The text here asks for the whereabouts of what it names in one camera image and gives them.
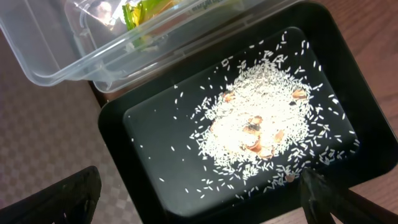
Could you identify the brown serving tray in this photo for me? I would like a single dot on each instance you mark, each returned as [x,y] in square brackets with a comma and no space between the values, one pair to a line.
[50,133]

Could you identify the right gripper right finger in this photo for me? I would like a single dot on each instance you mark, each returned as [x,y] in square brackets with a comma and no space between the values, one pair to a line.
[322,201]

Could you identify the spilled rice food pile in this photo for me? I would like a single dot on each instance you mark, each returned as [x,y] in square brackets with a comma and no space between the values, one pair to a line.
[251,123]

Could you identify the black tray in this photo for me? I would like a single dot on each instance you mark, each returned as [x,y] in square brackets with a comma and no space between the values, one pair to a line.
[375,156]

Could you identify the green yellow snack wrapper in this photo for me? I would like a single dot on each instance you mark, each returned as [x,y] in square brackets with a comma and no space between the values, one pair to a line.
[138,13]

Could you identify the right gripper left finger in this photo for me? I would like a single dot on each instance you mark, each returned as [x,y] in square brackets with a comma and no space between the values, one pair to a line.
[71,200]

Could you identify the white tissue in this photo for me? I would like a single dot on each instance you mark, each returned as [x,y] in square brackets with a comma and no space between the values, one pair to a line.
[104,12]

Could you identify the clear plastic bin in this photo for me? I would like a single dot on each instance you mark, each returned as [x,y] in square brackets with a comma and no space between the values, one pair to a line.
[56,41]

